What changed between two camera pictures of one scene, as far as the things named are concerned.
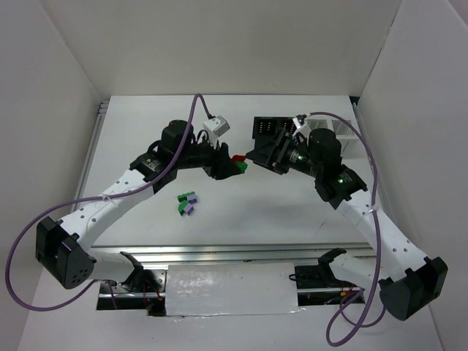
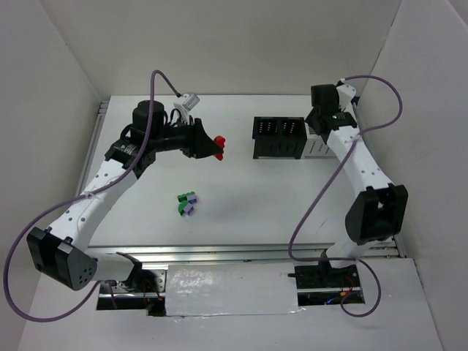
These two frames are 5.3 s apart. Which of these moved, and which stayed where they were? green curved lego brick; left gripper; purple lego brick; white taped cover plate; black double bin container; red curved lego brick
Moved: left gripper; red curved lego brick
Stayed: green curved lego brick; purple lego brick; black double bin container; white taped cover plate
